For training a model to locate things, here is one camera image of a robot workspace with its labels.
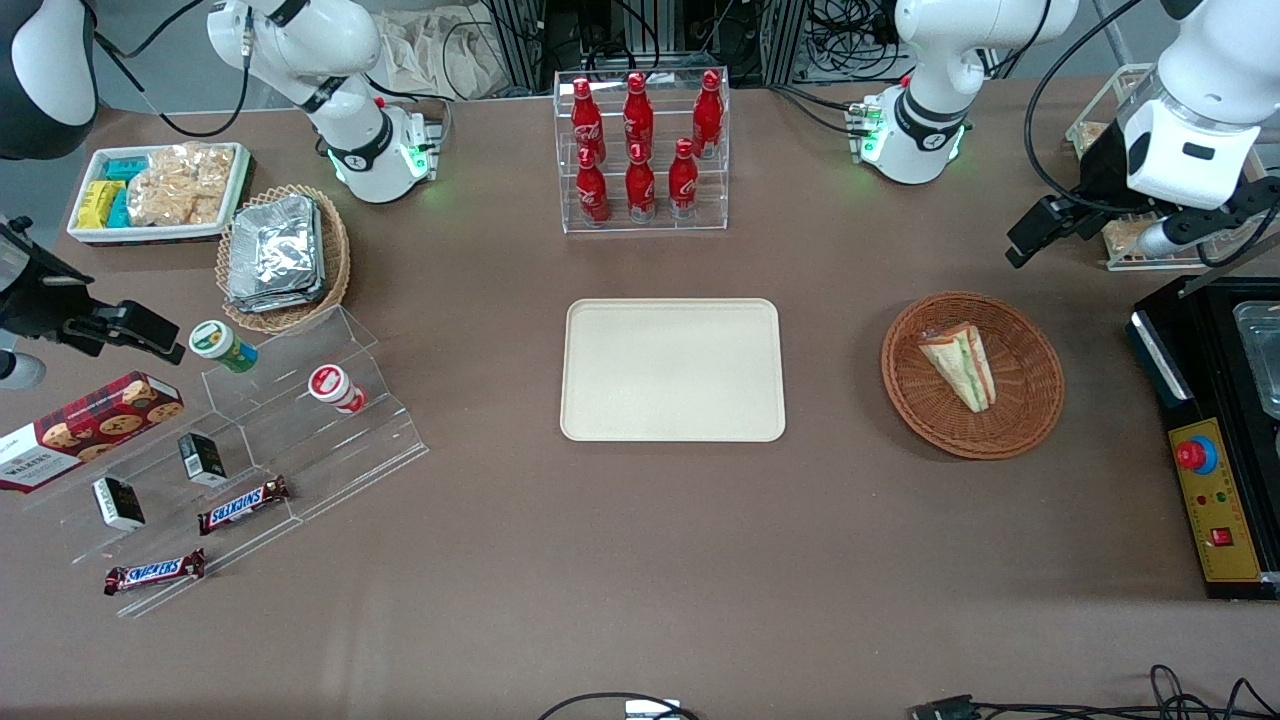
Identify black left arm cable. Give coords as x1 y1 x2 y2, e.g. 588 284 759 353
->
1024 0 1166 216

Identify black countertop appliance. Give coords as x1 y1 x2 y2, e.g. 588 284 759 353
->
1126 262 1280 601

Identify tangled black background cables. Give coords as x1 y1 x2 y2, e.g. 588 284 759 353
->
805 0 903 83

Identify black cables with connector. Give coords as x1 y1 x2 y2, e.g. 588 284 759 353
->
908 664 1280 720

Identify triangular sandwich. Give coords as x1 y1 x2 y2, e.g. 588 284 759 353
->
918 321 998 414

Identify yellow snack packet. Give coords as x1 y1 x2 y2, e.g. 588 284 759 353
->
77 180 123 230

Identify red cola bottle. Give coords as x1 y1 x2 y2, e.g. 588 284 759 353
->
625 143 658 224
692 70 725 159
571 77 605 166
623 72 655 161
576 147 611 227
667 138 700 221

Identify clear container in appliance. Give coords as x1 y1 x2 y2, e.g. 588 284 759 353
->
1232 300 1280 421

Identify grey cylinder at right gripper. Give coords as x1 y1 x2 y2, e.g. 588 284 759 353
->
0 350 47 392

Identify Snickers chocolate bar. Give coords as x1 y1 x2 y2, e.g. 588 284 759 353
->
104 548 207 597
197 476 292 536

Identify oval light wicker basket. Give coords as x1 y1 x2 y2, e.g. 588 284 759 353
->
216 184 352 335

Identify clear acrylic bottle rack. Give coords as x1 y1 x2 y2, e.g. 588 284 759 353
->
553 68 731 235

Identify white rectangular snack tray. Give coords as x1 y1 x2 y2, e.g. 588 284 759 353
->
67 142 253 245

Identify yellow control panel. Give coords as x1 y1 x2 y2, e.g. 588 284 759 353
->
1168 418 1263 584

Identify black cable with white plug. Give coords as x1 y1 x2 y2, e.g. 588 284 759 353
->
538 692 701 720

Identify green lidded snack cup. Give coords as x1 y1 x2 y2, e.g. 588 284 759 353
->
189 320 259 374

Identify silver foil wrapped packet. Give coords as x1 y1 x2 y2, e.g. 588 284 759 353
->
230 195 325 291
226 268 328 315

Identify round brown wicker basket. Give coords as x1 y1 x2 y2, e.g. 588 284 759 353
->
881 291 1065 461

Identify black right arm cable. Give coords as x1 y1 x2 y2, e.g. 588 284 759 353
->
93 0 251 139

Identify tartan Walkers cookie box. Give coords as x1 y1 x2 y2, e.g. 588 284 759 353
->
0 371 186 494

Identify clear acrylic stepped display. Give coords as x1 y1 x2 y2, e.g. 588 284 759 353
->
20 305 431 619

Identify grey cylinder at left gripper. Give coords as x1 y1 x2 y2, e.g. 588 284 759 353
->
1138 218 1207 263

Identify beige crumpled cloth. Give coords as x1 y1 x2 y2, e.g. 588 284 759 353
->
375 5 507 101

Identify red lidded snack cup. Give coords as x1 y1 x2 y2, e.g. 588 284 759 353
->
308 364 368 415

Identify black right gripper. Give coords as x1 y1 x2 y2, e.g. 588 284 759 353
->
0 220 187 362

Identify small black box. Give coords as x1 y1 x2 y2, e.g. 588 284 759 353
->
178 432 228 488
92 476 146 532

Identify grey cylinder at gripper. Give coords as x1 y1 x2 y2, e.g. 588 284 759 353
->
1138 218 1207 263
0 350 47 392

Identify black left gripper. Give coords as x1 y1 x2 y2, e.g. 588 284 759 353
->
1005 122 1136 269

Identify white wire shelf rack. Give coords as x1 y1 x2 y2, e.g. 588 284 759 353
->
1065 62 1280 273

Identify beige plastic serving tray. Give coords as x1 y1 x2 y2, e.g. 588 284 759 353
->
560 298 787 443

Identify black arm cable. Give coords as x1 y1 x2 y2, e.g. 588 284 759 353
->
93 0 251 139
1024 0 1166 216

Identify clear bag of crackers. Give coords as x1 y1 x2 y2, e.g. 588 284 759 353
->
127 143 237 227

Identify aluminium frame post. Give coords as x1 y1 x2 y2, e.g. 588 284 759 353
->
758 0 807 87
488 0 547 97

